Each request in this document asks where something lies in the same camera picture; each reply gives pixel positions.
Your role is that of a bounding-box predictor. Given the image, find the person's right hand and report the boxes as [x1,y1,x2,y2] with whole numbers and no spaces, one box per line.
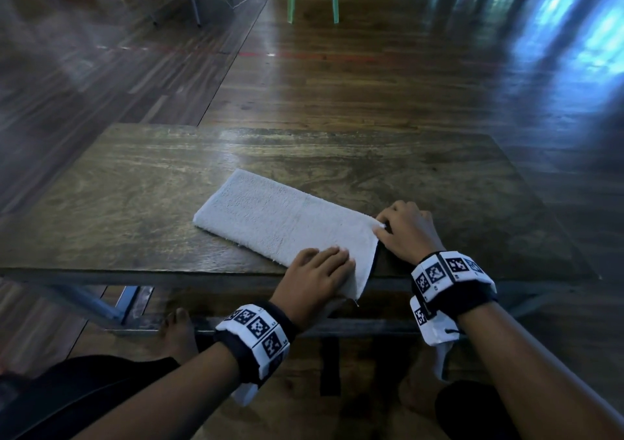
[373,200,446,266]

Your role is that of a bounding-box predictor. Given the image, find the person's left hand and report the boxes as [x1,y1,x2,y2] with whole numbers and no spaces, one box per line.
[269,246,356,331]

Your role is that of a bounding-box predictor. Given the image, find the white towel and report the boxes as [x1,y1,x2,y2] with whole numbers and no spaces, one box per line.
[193,169,386,301]

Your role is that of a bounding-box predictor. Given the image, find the person's right forearm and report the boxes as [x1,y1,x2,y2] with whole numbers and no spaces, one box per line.
[457,302,624,440]

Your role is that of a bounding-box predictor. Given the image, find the person's left forearm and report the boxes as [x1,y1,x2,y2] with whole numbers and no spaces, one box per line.
[73,341,243,440]

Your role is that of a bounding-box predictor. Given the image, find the right wrist marker-tag tracker band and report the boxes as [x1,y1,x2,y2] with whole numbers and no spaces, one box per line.
[409,251,498,382]

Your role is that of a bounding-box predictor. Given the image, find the wrist marker-tag tracker band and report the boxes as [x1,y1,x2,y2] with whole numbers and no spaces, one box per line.
[214,300,299,407]
[409,251,498,382]

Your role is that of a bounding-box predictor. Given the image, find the left wrist marker-tag tracker band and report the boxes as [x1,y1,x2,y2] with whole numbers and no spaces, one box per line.
[214,300,299,407]

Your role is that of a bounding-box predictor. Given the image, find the person's right foot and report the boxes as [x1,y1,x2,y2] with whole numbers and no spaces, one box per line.
[398,356,450,420]

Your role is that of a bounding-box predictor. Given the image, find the person's foot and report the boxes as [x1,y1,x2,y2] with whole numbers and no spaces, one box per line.
[160,307,201,365]
[398,356,450,420]

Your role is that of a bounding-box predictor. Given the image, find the person's left foot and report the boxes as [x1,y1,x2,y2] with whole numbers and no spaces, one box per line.
[160,307,201,365]

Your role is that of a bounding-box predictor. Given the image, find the person's black shorts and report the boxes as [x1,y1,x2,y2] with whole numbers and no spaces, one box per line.
[0,355,523,440]

